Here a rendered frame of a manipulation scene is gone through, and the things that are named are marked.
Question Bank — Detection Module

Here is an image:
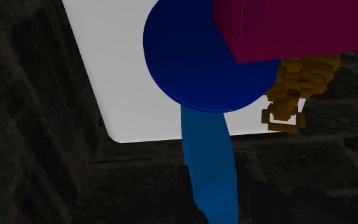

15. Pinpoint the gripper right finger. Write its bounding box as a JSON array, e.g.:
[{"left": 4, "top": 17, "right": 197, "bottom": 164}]
[{"left": 238, "top": 172, "right": 358, "bottom": 224}]

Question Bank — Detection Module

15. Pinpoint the golden brown blocky figure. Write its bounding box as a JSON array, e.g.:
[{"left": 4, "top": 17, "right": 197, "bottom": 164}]
[{"left": 260, "top": 53, "right": 342, "bottom": 134}]

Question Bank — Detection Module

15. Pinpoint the blue utensil with round head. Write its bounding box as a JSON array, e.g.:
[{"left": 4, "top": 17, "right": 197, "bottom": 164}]
[{"left": 142, "top": 0, "right": 282, "bottom": 224}]

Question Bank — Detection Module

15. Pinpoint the magenta robot stand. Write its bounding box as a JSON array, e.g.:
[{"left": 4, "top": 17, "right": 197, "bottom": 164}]
[{"left": 212, "top": 0, "right": 358, "bottom": 64}]

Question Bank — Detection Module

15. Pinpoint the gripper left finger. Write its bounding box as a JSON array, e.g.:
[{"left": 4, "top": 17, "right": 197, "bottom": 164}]
[{"left": 141, "top": 165, "right": 210, "bottom": 224}]

